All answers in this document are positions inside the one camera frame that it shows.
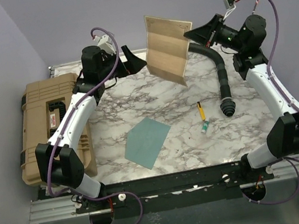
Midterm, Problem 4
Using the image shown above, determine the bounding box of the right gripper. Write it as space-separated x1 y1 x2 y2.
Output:
182 10 246 61

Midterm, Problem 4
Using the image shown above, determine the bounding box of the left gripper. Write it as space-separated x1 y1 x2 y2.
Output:
95 42 148 83

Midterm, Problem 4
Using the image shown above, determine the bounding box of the tan paper letter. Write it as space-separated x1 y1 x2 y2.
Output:
144 15 193 86

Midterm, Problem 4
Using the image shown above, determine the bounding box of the teal envelope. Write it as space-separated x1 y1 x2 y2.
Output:
125 117 170 169

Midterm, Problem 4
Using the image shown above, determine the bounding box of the green white glue stick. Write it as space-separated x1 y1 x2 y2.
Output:
201 120 210 133

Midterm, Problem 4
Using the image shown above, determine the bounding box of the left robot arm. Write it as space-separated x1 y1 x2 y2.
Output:
35 45 147 210

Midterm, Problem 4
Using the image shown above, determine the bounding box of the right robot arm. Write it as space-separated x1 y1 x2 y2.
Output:
184 14 299 182

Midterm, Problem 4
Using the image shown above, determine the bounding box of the yellow utility knife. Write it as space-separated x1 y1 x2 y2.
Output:
197 102 206 121

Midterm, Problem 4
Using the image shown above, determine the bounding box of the tan plastic tool case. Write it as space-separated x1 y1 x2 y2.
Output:
6 70 100 189

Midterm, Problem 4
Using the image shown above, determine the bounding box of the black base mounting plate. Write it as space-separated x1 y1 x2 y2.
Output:
76 161 274 218

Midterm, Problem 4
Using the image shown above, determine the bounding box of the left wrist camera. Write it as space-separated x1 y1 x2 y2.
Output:
94 35 115 54

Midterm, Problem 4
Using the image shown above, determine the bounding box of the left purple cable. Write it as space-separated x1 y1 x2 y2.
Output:
20 24 140 199

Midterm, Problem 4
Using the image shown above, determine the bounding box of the black corrugated hose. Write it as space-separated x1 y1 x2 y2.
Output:
187 36 238 123

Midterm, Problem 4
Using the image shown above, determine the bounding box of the aluminium frame rail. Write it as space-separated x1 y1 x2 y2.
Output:
29 161 299 224

